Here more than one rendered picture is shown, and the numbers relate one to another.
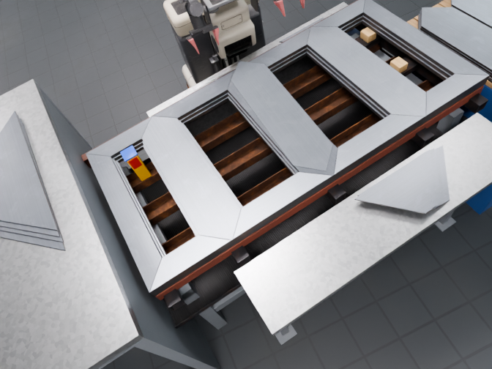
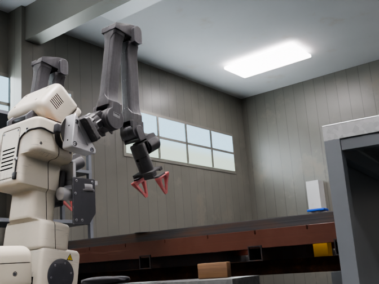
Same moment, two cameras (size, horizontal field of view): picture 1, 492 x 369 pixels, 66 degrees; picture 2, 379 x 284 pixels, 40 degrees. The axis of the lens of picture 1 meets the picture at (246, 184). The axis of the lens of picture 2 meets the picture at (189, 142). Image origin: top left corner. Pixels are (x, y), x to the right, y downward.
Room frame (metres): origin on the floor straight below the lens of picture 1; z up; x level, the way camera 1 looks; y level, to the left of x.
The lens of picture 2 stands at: (2.72, 1.47, 0.73)
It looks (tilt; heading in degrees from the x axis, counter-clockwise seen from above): 13 degrees up; 226
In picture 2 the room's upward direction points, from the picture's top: 4 degrees counter-clockwise
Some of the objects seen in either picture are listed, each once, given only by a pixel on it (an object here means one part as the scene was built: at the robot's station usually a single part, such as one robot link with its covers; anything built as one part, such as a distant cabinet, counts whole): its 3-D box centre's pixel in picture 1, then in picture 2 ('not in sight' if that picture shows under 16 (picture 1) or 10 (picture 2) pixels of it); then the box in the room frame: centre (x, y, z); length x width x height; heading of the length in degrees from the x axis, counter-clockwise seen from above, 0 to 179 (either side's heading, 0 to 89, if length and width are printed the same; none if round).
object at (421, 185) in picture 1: (417, 187); not in sight; (0.59, -0.61, 0.77); 0.45 x 0.20 x 0.04; 106
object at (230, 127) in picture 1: (255, 111); (174, 273); (1.27, -0.16, 0.70); 1.66 x 0.08 x 0.05; 106
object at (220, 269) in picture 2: not in sight; (214, 270); (1.42, 0.21, 0.71); 0.10 x 0.06 x 0.05; 120
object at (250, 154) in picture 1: (279, 137); not in sight; (1.07, -0.21, 0.70); 1.66 x 0.08 x 0.05; 106
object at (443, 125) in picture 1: (434, 154); not in sight; (0.93, -0.98, 0.34); 0.06 x 0.06 x 0.68; 16
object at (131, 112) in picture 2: not in sight; (129, 83); (1.56, -0.01, 1.40); 0.11 x 0.06 x 0.43; 98
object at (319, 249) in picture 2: (139, 167); (321, 240); (1.10, 0.43, 0.78); 0.05 x 0.05 x 0.19; 16
